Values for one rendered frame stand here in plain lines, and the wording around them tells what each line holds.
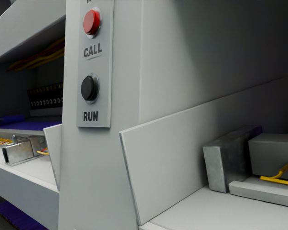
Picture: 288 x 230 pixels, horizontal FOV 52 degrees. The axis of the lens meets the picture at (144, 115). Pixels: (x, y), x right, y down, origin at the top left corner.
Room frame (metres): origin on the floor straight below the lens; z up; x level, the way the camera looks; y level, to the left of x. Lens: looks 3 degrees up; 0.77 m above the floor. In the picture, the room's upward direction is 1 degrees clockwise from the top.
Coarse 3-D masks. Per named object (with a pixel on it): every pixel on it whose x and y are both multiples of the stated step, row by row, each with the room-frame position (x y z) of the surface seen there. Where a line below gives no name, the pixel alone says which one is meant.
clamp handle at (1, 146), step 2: (12, 136) 0.36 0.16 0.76; (14, 136) 0.35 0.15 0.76; (12, 138) 0.35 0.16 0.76; (14, 138) 0.35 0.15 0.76; (12, 140) 0.36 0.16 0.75; (14, 140) 0.35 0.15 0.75; (16, 140) 0.35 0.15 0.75; (14, 142) 0.35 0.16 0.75; (16, 142) 0.35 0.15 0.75; (18, 142) 0.36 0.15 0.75; (0, 144) 0.35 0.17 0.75; (2, 144) 0.35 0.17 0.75; (14, 144) 0.36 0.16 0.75; (0, 146) 0.34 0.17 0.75; (2, 146) 0.34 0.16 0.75; (4, 146) 0.34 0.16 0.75; (6, 146) 0.35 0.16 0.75
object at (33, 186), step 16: (0, 112) 0.76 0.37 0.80; (16, 112) 0.78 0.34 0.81; (32, 112) 0.76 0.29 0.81; (48, 112) 0.68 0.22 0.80; (48, 128) 0.22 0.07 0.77; (48, 144) 0.22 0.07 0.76; (0, 160) 0.39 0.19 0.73; (32, 160) 0.35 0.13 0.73; (48, 160) 0.34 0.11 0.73; (0, 176) 0.36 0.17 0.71; (16, 176) 0.30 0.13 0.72; (32, 176) 0.29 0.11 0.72; (48, 176) 0.27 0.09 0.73; (0, 192) 0.38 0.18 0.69; (16, 192) 0.32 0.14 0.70; (32, 192) 0.28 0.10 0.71; (48, 192) 0.24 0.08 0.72; (32, 208) 0.29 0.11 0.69; (48, 208) 0.25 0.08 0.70; (48, 224) 0.26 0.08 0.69
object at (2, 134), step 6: (0, 132) 0.53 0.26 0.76; (6, 132) 0.50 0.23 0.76; (12, 132) 0.47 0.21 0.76; (18, 132) 0.46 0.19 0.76; (24, 132) 0.44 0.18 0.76; (30, 132) 0.43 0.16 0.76; (36, 132) 0.41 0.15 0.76; (42, 132) 0.40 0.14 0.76; (0, 138) 0.53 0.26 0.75; (6, 138) 0.51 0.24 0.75; (6, 144) 0.46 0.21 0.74; (42, 144) 0.38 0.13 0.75; (42, 150) 0.35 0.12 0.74
